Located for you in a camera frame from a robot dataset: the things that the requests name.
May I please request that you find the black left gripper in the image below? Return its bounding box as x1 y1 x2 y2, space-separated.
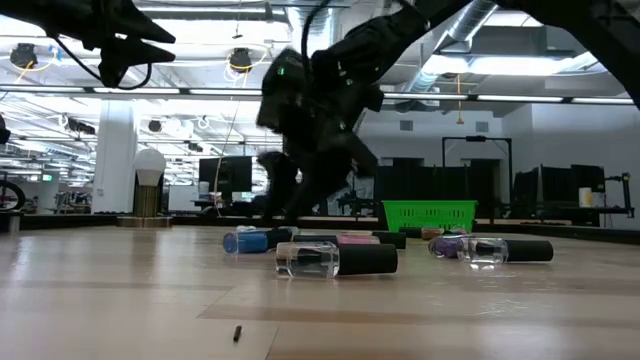
49 0 177 89

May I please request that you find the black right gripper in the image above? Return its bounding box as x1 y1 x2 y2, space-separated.
255 45 385 225

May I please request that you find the clear nail polish bottle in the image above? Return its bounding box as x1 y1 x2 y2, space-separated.
456 237 555 267
274 241 400 280

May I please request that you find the green plastic basket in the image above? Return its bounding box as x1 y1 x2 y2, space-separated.
381 199 479 234

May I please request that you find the bronze nail polish bottle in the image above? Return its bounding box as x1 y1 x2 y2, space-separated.
399 226 445 242

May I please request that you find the purple nail polish bottle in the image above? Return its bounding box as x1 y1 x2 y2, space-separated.
427 234 469 260

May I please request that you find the blue nail polish bottle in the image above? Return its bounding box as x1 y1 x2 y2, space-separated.
222 227 294 256

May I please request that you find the pink nail polish bottle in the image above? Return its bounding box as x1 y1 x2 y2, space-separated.
292 233 384 247

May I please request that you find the black desk monitor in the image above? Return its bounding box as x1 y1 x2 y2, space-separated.
198 155 254 195

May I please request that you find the white building column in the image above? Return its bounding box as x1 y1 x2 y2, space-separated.
91 99 139 215

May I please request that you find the brass lamp with white bulb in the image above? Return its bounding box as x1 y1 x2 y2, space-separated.
117 147 174 229

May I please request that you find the black room partition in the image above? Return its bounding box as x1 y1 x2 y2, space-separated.
374 158 501 217

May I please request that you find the black bicycle wheel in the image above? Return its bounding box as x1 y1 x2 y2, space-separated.
0 178 27 212

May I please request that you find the bright ceiling light panel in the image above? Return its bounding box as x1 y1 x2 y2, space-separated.
422 49 601 77

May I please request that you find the black monitor row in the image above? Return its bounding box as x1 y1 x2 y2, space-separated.
513 163 607 210

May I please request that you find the black equipment stand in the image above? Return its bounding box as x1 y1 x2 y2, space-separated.
603 171 636 219

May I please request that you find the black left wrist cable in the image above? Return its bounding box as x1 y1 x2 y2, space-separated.
52 34 154 92

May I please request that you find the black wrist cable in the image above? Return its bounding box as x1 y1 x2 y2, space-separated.
52 34 154 92
298 0 334 71

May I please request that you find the black ceiling cable reel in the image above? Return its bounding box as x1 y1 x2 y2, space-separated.
9 42 39 70
228 46 254 74

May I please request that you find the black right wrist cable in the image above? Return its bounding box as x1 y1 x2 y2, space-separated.
298 0 334 71

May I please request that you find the silver ceiling duct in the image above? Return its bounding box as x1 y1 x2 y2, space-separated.
287 0 351 51

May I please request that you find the black stand frame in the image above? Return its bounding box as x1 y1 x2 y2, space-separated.
441 135 514 221

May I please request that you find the black aluminium table frame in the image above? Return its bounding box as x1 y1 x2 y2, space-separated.
0 212 640 246

